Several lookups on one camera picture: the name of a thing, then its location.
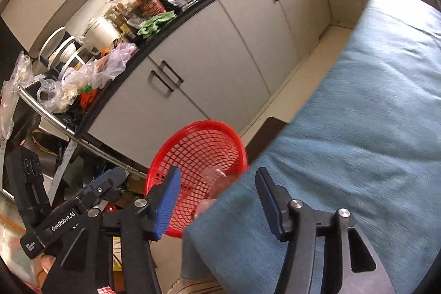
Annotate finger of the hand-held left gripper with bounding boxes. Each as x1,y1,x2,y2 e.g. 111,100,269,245
84,167,125,194

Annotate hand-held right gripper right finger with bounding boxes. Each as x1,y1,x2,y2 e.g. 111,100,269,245
255,167,397,294

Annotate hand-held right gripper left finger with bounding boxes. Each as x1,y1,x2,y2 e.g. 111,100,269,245
41,166,182,294

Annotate red plastic mesh basket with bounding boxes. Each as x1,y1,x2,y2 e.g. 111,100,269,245
144,120,248,239

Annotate person's left hand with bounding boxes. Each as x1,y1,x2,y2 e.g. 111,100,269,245
36,253,58,277

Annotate pink clear plastic wrapper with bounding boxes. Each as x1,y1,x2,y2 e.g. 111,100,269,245
195,167,238,219

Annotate steel tube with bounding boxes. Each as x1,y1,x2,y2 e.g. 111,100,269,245
17,85,149,179

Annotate striped beige cloth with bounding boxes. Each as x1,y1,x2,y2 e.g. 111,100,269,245
165,275,223,294

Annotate clear crumpled plastic bags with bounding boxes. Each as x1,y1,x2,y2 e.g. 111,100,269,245
36,60,114,112

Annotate pink plastic bag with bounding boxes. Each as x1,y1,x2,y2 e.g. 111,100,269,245
100,42,138,81

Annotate clear hanging plastic bag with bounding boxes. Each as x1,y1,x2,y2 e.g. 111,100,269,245
0,51,35,143

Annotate white dish rack with plates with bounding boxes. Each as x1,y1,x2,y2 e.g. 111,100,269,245
38,26,100,74

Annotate blue tablecloth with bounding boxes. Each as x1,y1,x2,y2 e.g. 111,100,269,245
181,0,441,294

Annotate white rice cooker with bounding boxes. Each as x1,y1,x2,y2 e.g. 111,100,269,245
83,17,121,52

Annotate cluster of small condiment bottles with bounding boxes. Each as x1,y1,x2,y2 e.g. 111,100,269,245
105,3,145,40

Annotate green cloth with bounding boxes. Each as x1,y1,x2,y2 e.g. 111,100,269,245
137,11,177,38

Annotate white kitchen base cabinets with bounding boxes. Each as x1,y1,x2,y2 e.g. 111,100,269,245
86,0,424,171

